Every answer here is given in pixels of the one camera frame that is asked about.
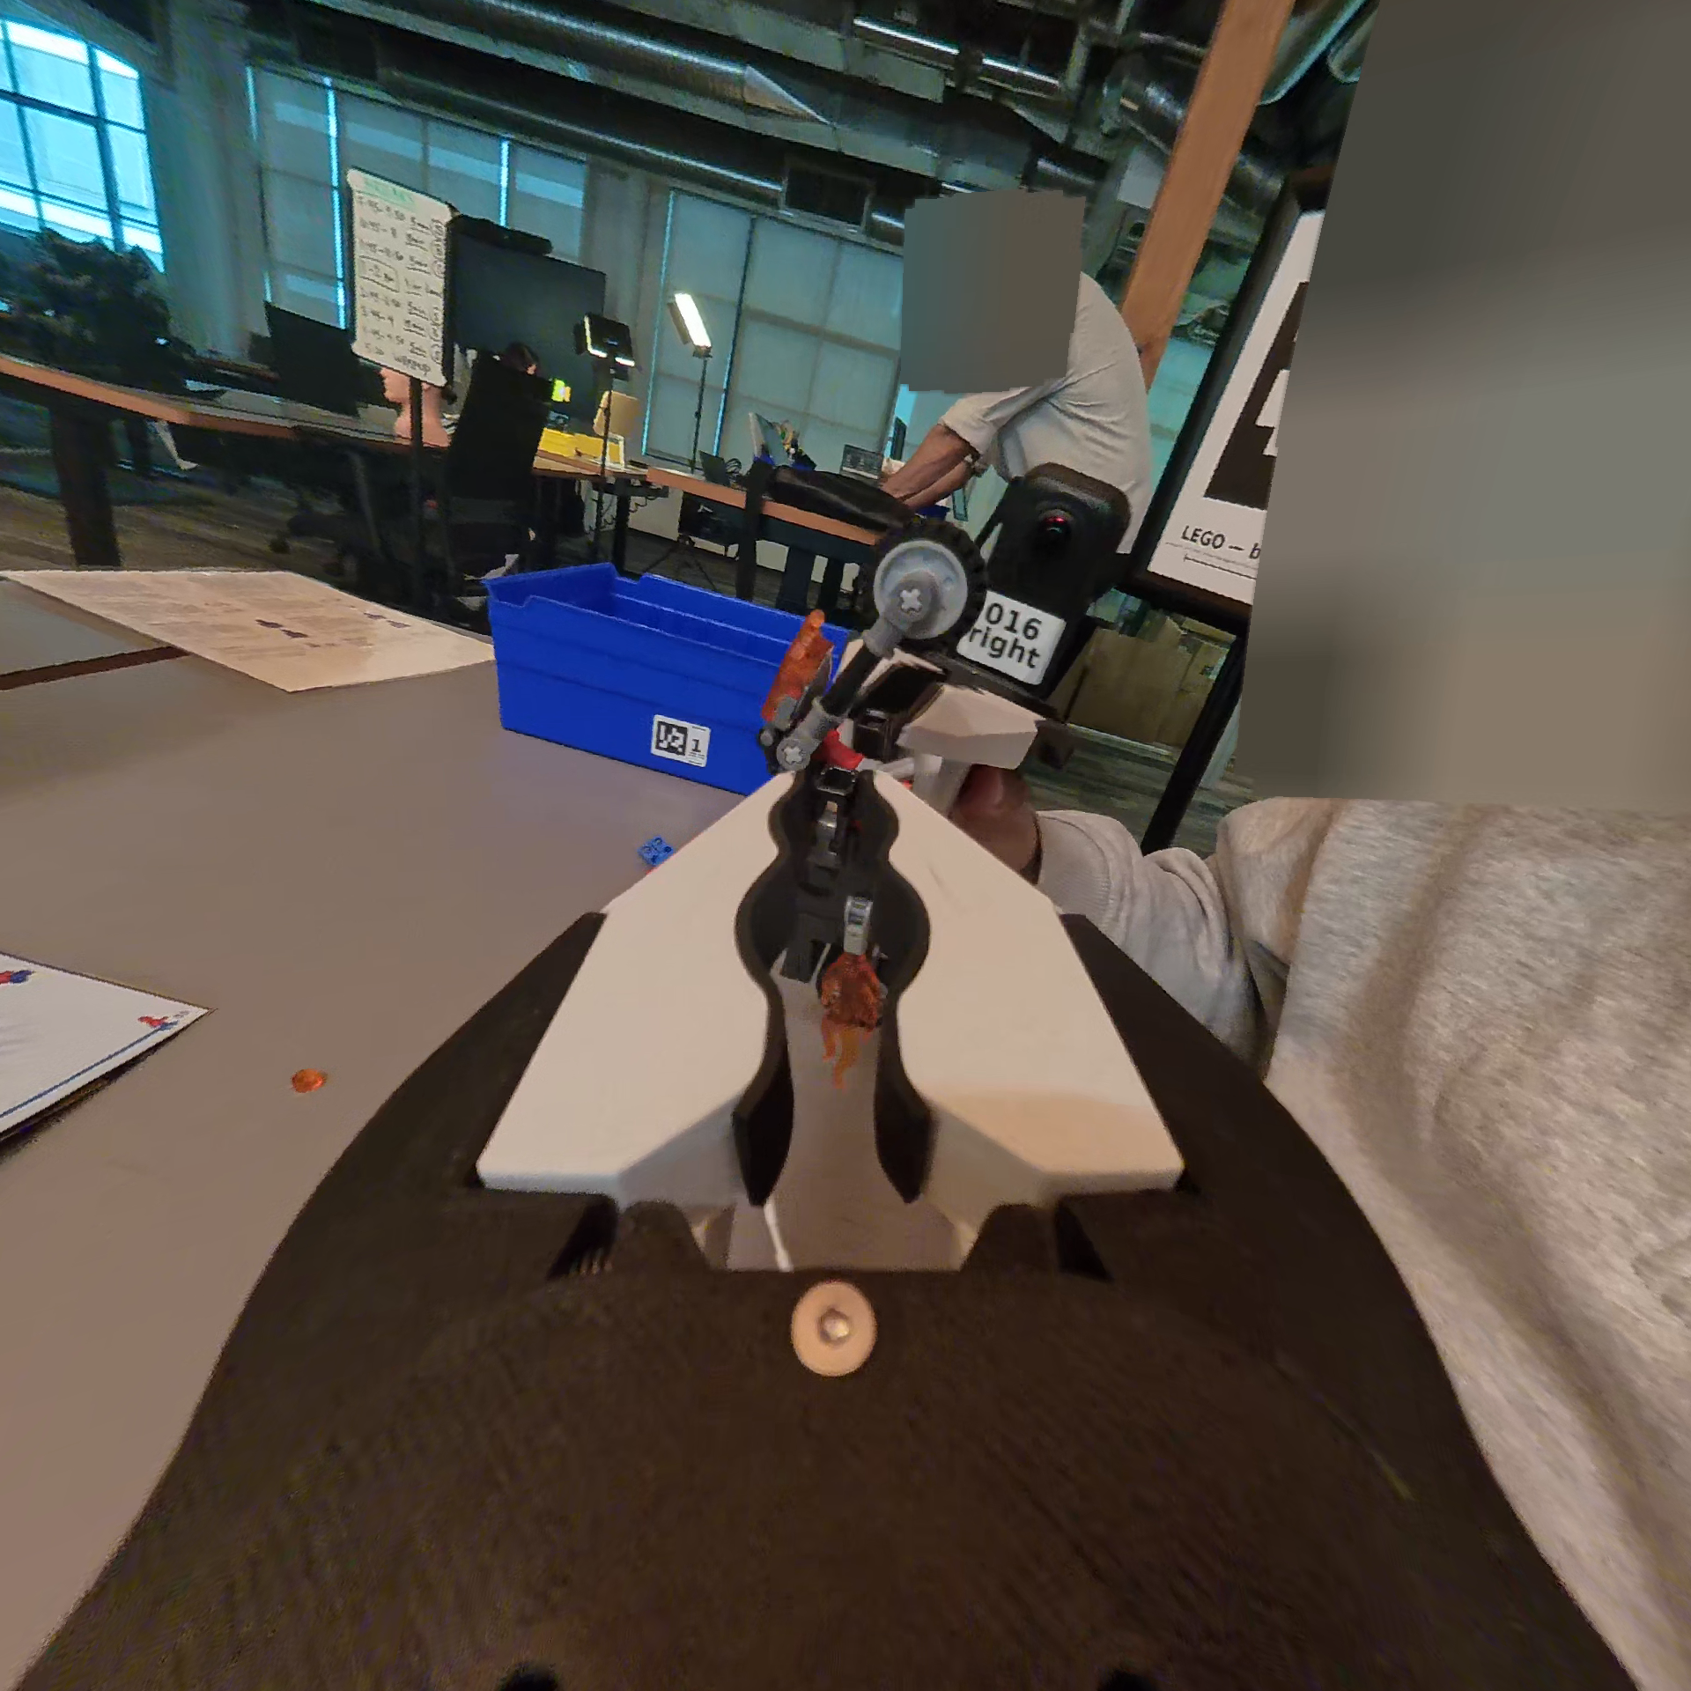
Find wooden post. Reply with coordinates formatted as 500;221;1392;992
1119;0;1299;386

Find person's right forearm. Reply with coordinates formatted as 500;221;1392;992
1034;806;1294;1059

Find lego instruction booklet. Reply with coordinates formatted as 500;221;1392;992
0;952;211;1148

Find black metal table frame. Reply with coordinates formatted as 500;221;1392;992
1139;582;1252;854

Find orange-edged background desk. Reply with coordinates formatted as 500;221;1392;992
0;353;411;572
645;464;925;610

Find printed paper sheet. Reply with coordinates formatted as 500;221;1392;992
0;568;496;696

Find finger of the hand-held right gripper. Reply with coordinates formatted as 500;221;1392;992
905;686;1046;768

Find handwritten whiteboard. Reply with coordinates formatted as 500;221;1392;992
347;170;459;392

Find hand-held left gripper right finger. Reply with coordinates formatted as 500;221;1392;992
865;781;1185;1207

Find black white framed sign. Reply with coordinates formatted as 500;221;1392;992
1139;209;1328;619

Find black background monitor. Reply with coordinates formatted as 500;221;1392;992
445;215;609;386

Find black office chair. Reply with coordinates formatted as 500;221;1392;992
428;358;550;602

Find brown cardboard boxes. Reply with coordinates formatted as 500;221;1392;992
1056;622;1236;754

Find black red lego motorcycle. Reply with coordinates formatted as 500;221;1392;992
755;522;988;1091

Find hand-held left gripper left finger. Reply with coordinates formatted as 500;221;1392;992
475;781;806;1207

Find person's right hand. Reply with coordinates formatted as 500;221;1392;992
957;765;1046;883

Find blue plastic bin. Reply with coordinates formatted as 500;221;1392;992
484;560;854;797

